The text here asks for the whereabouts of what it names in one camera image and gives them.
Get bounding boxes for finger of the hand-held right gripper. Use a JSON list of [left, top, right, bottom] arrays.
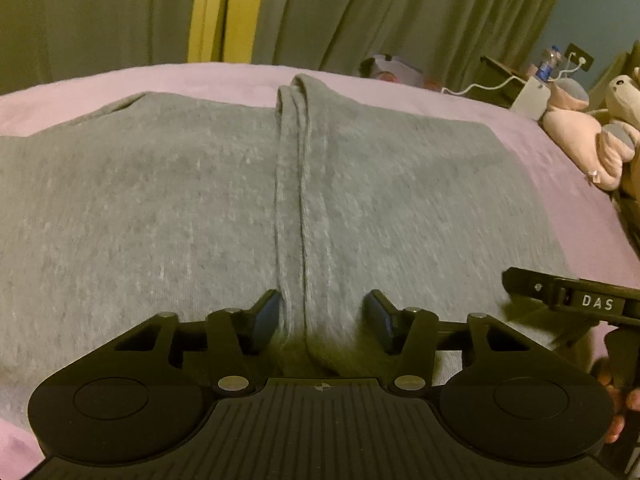
[[502, 267, 572, 312]]

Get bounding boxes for dark nightstand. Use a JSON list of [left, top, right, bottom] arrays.
[[477, 55, 532, 109]]

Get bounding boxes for beige plush toy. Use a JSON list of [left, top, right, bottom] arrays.
[[604, 66, 640, 130]]

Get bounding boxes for green curtain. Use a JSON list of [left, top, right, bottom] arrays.
[[250, 0, 568, 91], [0, 0, 203, 96]]

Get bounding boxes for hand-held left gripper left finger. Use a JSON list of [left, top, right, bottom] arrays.
[[112, 289, 284, 396]]

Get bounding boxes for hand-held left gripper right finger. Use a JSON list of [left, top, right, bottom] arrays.
[[362, 289, 522, 394]]

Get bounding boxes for white box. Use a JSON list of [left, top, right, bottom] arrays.
[[510, 80, 552, 122]]

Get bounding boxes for person's right hand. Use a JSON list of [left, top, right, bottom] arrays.
[[591, 359, 640, 445]]

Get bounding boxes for yellow curtain strip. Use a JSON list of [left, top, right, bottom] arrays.
[[187, 0, 261, 65]]

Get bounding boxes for black wall socket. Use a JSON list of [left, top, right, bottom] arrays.
[[564, 43, 597, 73]]

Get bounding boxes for grey sweatpants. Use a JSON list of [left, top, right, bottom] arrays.
[[0, 74, 601, 433]]

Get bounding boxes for white charging cable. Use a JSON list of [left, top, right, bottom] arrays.
[[440, 52, 588, 97]]

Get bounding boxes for clear water bottle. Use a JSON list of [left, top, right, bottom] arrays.
[[537, 47, 562, 84]]

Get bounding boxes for pink plush toy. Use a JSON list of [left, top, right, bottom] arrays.
[[542, 77, 640, 192]]

